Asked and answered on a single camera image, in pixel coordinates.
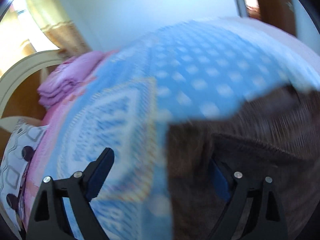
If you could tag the brown knitted sweater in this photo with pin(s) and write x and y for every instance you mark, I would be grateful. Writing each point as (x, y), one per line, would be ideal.
(276, 135)

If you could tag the blue pink patterned bedsheet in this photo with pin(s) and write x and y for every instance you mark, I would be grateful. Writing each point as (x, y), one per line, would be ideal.
(191, 70)

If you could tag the white patterned pillow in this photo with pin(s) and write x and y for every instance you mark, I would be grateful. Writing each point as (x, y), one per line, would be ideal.
(18, 154)

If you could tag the cream wooden headboard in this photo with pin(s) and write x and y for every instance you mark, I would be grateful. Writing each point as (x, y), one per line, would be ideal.
(19, 84)

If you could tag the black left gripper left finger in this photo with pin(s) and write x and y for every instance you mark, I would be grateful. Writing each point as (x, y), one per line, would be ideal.
(48, 219)

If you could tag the beige patterned curtain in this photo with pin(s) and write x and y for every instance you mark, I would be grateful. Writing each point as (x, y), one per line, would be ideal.
(54, 22)

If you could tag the brown wooden door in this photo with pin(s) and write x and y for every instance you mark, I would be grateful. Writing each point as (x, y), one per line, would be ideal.
(279, 13)

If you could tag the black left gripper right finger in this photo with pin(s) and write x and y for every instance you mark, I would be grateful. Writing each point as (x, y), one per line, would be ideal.
(254, 202)

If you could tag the folded pink quilt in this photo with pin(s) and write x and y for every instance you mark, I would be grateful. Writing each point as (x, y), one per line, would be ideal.
(66, 77)

